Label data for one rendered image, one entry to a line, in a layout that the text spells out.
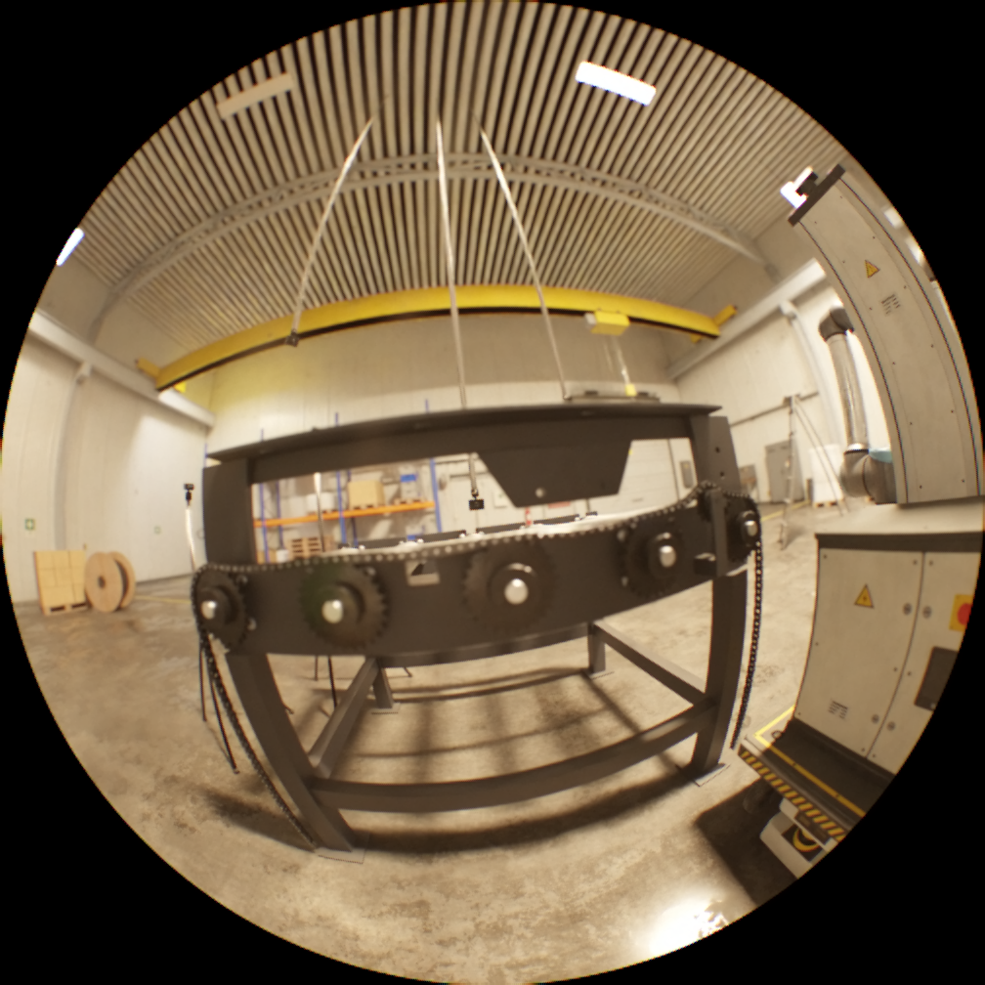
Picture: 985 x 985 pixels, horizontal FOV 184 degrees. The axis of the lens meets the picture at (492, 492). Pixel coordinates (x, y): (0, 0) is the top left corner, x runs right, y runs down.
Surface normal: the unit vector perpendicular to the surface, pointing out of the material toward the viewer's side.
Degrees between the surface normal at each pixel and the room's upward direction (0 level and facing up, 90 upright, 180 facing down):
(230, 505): 90
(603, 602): 90
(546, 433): 90
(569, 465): 90
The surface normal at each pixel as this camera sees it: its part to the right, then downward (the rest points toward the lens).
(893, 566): -0.99, 0.13
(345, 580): 0.13, -0.10
